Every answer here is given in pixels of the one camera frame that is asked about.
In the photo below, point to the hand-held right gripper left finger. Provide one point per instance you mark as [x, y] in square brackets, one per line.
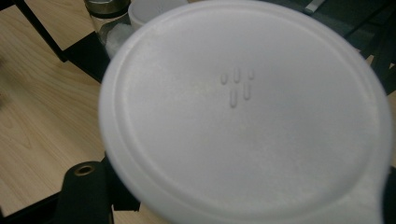
[120, 197]

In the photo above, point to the white-lid jar white contents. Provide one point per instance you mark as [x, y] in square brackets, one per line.
[149, 11]

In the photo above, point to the white-lid jar brown contents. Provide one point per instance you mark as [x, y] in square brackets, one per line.
[233, 140]

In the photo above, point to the silver-lid glass jar white contents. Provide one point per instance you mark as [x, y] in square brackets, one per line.
[107, 18]

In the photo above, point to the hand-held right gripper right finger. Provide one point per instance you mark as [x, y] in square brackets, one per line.
[390, 202]

